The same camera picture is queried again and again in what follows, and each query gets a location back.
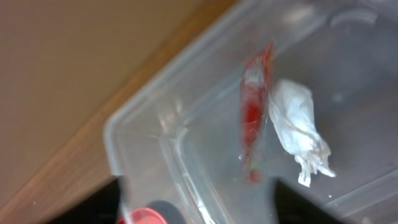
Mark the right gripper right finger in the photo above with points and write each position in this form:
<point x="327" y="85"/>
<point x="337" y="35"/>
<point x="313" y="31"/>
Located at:
<point x="293" y="208"/>

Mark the red sauce packet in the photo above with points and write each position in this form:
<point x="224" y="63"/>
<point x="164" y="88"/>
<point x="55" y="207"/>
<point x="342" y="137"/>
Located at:
<point x="253" y="106"/>

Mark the red plastic tray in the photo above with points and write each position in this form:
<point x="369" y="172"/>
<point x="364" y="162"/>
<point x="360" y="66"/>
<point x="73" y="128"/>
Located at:
<point x="143" y="215"/>

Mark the white napkin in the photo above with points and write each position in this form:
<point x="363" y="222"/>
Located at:
<point x="291" y="111"/>

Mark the clear plastic bin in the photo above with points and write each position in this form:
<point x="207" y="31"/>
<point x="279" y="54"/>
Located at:
<point x="175" y="145"/>

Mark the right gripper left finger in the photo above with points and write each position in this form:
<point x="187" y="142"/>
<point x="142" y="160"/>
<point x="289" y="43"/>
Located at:
<point x="100" y="208"/>

